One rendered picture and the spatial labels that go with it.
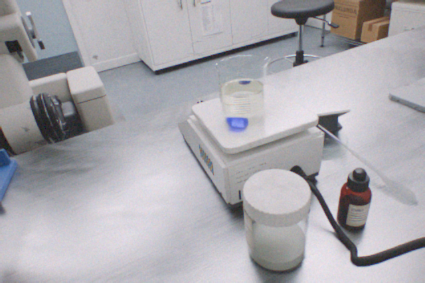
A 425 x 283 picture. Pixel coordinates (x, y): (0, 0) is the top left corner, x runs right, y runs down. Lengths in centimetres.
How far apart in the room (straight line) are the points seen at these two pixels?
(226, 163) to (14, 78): 91
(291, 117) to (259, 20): 296
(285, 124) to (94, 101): 108
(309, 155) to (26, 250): 34
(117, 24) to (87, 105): 209
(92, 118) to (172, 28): 168
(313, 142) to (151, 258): 22
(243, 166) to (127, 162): 21
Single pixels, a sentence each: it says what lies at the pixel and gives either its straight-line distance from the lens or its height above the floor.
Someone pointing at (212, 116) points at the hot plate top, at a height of 84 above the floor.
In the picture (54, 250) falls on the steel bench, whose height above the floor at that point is 75.
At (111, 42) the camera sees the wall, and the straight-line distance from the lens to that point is 340.
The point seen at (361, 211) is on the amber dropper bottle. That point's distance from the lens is 35.
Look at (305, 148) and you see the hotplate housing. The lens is 38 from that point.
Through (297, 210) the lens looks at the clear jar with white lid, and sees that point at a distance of 27.
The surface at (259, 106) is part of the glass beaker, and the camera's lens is 34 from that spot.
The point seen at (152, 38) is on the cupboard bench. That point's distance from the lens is 287.
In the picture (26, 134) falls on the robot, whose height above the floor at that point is 58.
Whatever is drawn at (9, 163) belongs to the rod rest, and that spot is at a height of 76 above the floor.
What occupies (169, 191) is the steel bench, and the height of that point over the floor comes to 75.
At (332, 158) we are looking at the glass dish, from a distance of 45.
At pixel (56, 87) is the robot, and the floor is 54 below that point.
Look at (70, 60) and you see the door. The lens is 338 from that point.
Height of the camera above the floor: 102
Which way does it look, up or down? 33 degrees down
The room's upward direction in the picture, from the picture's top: 8 degrees counter-clockwise
